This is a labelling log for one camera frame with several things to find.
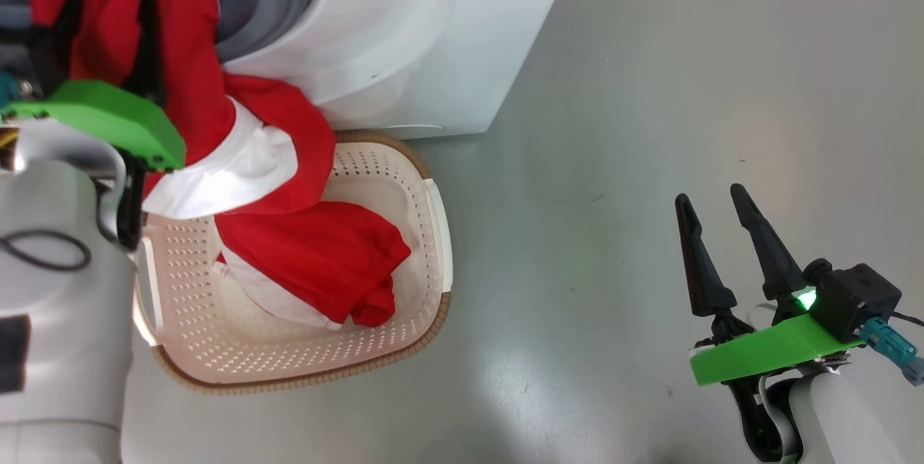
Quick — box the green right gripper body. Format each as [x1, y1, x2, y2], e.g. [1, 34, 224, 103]
[689, 312, 863, 387]

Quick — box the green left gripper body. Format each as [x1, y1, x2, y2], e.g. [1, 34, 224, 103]
[0, 79, 187, 173]

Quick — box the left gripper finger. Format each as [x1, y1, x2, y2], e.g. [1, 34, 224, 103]
[32, 0, 86, 93]
[121, 0, 168, 108]

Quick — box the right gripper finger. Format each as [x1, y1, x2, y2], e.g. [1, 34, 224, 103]
[675, 193, 738, 320]
[730, 183, 808, 302]

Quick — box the red and white garment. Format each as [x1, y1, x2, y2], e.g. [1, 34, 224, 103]
[25, 0, 412, 331]

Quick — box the cream basket with brown rim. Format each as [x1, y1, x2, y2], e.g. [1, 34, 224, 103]
[132, 131, 454, 396]

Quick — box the white front-load washing machine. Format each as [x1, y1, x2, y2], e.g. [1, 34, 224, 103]
[209, 0, 583, 140]

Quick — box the thick black cable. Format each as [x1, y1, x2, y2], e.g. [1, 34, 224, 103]
[92, 149, 147, 252]

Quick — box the thin black looped cable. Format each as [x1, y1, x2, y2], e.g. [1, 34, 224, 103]
[0, 229, 92, 272]

